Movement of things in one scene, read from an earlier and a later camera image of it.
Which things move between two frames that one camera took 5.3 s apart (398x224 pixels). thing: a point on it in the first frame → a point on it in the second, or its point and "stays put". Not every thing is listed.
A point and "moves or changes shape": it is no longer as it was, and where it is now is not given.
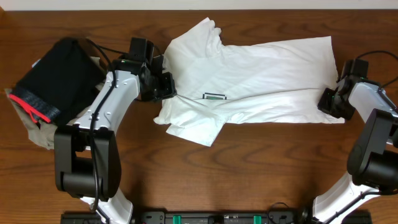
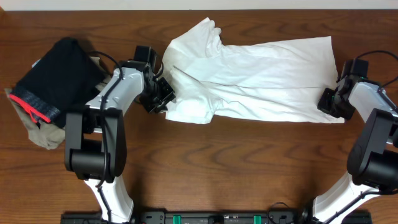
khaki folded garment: [40, 132] stays put
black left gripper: [166, 86] → [162, 94]
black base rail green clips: [211, 217] stays put
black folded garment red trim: [69, 71] stays put
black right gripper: [323, 104] stays put
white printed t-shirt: [208, 83] moves or changes shape
